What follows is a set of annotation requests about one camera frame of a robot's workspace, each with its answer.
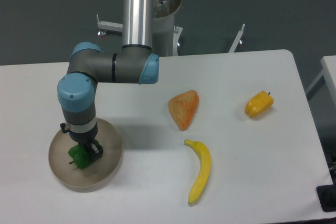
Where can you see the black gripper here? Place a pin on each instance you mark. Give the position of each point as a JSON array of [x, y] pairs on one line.
[[92, 147]]

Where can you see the green toy bell pepper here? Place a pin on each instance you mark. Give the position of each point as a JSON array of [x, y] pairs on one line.
[[78, 157]]

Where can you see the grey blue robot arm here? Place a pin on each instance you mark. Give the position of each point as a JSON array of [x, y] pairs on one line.
[[88, 66]]

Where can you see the beige round plate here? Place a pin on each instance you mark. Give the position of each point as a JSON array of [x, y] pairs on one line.
[[99, 172]]

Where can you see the yellow toy bell pepper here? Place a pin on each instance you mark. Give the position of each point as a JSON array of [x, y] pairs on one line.
[[258, 104]]

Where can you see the orange toy bread wedge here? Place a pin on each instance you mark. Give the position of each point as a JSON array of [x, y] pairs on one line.
[[182, 108]]

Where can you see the yellow toy banana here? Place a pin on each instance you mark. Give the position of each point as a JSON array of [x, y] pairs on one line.
[[200, 183]]

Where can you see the black device at edge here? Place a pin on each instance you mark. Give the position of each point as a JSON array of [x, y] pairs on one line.
[[326, 195]]

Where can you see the white side table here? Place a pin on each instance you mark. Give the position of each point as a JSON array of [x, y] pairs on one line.
[[325, 76]]

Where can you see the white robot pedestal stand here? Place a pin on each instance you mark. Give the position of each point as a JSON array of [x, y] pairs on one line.
[[165, 24]]

